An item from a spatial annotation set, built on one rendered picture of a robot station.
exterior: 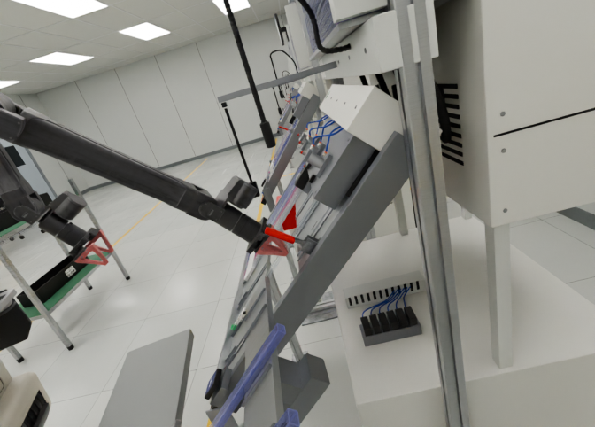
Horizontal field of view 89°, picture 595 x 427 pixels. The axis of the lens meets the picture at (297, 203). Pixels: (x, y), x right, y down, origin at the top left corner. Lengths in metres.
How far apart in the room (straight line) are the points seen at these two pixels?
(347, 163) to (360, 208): 0.08
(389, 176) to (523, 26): 0.28
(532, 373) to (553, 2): 0.73
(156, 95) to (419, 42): 9.70
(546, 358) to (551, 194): 0.42
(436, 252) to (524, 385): 0.48
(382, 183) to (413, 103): 0.14
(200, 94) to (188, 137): 1.33
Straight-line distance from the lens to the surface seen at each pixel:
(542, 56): 0.61
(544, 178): 0.66
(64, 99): 11.29
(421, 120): 0.50
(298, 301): 0.63
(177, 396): 1.12
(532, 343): 0.98
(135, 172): 0.67
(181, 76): 9.77
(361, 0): 0.49
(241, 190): 0.74
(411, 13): 0.48
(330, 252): 0.57
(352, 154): 0.55
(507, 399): 0.99
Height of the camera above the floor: 1.33
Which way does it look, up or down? 21 degrees down
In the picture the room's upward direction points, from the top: 17 degrees counter-clockwise
